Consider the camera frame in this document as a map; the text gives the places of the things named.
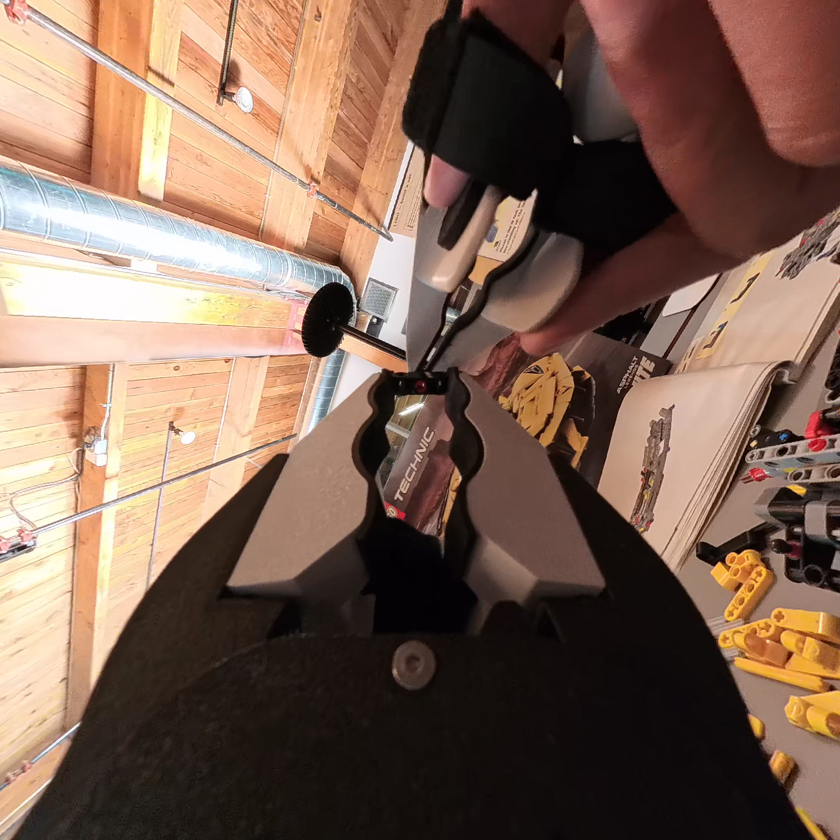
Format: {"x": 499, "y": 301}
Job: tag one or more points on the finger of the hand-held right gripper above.
{"x": 538, "y": 289}
{"x": 426, "y": 315}

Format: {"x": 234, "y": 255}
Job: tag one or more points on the small black lego connector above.
{"x": 407, "y": 384}

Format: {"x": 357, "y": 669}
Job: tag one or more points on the silver ceiling pipe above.
{"x": 164, "y": 105}
{"x": 164, "y": 482}

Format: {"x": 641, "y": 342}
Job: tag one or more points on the printed paper sheet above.
{"x": 403, "y": 216}

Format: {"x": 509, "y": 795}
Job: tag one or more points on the silver ventilation duct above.
{"x": 131, "y": 223}

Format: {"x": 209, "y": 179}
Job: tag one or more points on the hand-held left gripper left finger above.
{"x": 295, "y": 525}

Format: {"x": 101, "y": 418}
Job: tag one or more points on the thick open lego instruction booklet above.
{"x": 689, "y": 446}

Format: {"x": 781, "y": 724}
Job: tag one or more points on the pile of yellow lego pieces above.
{"x": 787, "y": 643}

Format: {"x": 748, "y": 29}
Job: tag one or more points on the long lego chassis assembly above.
{"x": 807, "y": 518}

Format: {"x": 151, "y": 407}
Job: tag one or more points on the person's right hand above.
{"x": 722, "y": 131}

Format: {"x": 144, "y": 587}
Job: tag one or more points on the black lego gear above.
{"x": 326, "y": 321}

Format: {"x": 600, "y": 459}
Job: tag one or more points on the black lego crank piece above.
{"x": 722, "y": 544}

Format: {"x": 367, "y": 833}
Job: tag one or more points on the ceiling spot lamp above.
{"x": 187, "y": 437}
{"x": 244, "y": 98}

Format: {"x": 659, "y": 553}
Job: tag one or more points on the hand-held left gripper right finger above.
{"x": 531, "y": 525}

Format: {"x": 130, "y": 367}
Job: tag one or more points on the white vent grille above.
{"x": 378, "y": 298}

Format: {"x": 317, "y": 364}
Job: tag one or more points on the lego instruction sheet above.
{"x": 774, "y": 315}

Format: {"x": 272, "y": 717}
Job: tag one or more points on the lego box with yellow car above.
{"x": 558, "y": 394}

